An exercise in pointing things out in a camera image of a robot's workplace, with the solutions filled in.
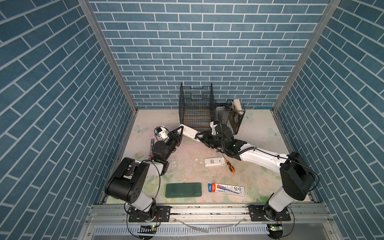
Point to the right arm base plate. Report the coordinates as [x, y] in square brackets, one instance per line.
[269, 213]

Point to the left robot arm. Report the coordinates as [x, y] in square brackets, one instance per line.
[127, 181]

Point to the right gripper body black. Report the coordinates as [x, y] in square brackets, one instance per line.
[212, 141]

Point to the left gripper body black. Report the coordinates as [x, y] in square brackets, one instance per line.
[169, 145]

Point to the orange black screwdriver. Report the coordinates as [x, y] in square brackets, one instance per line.
[230, 166]

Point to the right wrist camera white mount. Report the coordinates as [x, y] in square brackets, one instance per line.
[213, 125]

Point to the white block in basket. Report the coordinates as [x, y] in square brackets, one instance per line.
[237, 106]

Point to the dark green rectangular case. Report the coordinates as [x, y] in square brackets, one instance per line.
[183, 190]

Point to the toothpaste box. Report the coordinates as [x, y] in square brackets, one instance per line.
[226, 189]

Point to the white remote control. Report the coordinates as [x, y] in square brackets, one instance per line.
[214, 162]

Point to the aluminium front rail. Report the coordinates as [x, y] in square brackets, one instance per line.
[301, 213]

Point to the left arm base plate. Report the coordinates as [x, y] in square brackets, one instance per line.
[156, 213]

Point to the black wire mesh basket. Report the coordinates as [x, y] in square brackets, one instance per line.
[198, 107]

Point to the pink handled scraper tool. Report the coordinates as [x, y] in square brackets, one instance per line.
[151, 149]

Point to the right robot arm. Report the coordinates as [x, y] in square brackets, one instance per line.
[296, 176]

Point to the grey remote with teal buttons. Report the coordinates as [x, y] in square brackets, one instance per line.
[190, 133]

